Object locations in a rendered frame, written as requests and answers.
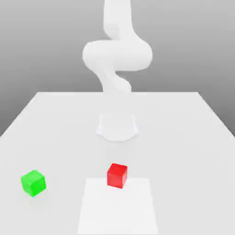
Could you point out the small red cube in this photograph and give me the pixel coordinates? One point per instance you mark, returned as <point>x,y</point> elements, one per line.
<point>116,176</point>

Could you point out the small green cube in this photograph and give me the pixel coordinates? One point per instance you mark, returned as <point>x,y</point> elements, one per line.
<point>33,183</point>

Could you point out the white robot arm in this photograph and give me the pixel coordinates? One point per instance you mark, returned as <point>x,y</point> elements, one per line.
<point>117,55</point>

